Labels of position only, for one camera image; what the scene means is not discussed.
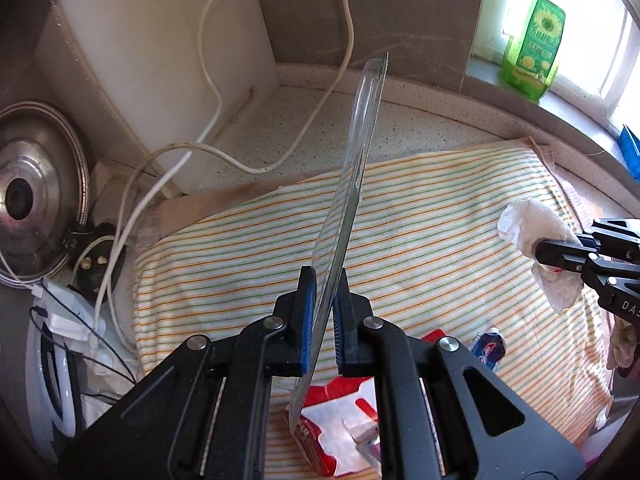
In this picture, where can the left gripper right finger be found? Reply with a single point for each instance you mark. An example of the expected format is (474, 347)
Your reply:
(353, 356)

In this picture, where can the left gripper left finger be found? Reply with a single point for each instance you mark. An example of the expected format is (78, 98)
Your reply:
(304, 300)

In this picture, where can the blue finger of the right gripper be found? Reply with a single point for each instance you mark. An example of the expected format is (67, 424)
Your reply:
(568, 256)
(610, 233)

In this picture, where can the white tissue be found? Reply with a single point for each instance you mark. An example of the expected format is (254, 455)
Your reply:
(527, 224)

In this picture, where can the clear plastic sheet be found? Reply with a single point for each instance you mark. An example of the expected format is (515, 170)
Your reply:
(330, 247)

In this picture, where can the striped towel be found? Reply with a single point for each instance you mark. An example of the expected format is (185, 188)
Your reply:
(425, 239)

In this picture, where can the red blue toothpaste box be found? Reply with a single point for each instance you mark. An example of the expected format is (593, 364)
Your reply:
(337, 429)

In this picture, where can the green dish soap bottle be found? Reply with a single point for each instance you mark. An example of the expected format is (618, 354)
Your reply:
(530, 61)

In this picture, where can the white appliance on counter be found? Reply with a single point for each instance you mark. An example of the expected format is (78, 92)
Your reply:
(53, 389)

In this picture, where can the steel pot lid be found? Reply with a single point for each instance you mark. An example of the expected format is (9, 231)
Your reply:
(45, 191)

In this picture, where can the white cutting board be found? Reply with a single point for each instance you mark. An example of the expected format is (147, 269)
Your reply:
(141, 74)

